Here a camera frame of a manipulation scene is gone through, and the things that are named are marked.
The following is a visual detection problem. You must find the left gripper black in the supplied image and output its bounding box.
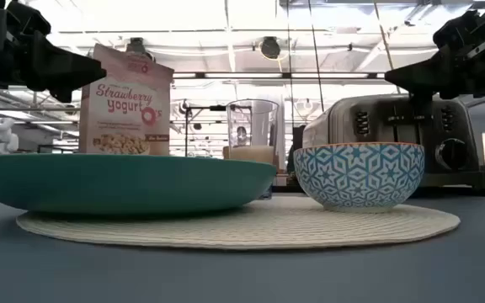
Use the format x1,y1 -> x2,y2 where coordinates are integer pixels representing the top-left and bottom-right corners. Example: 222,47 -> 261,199
0,0 -> 108,104

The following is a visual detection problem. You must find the pink strawberry yogurt cereal box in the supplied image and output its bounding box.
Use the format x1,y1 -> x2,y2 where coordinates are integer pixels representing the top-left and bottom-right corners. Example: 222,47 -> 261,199
77,43 -> 175,157

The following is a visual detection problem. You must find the white humanoid robot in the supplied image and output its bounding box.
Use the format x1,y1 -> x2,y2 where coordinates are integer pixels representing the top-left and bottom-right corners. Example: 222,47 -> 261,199
0,117 -> 20,156

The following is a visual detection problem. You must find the silver four-slot toaster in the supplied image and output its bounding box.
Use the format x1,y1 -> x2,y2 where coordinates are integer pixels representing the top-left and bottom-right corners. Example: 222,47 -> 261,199
301,93 -> 485,189

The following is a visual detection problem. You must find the blue white patterned bowl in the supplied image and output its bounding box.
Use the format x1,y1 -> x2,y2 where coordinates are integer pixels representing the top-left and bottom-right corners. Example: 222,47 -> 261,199
292,141 -> 426,213

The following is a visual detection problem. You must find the teal round plate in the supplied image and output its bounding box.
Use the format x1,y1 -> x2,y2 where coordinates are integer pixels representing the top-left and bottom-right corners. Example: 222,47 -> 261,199
0,152 -> 277,216

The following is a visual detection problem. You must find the black tripod stand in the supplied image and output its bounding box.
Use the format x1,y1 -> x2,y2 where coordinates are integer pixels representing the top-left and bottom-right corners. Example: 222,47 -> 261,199
183,104 -> 227,157

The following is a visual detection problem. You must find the clear drinking glass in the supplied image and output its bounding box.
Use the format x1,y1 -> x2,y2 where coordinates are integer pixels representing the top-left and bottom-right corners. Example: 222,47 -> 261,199
225,98 -> 280,201

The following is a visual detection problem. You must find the round cream woven placemat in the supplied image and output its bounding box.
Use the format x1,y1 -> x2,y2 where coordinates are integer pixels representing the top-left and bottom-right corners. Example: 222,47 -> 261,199
15,195 -> 461,252

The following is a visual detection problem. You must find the orange cable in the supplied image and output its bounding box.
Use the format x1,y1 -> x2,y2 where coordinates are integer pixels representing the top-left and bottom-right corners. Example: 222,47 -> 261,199
372,0 -> 402,94

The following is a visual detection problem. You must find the black ceiling cord reel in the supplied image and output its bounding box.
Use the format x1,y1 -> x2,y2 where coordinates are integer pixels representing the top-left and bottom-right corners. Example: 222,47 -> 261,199
259,36 -> 282,60
125,36 -> 156,62

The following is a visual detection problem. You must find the thin black cable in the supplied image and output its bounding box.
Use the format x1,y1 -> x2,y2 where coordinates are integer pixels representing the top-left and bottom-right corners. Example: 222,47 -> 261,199
285,0 -> 296,140

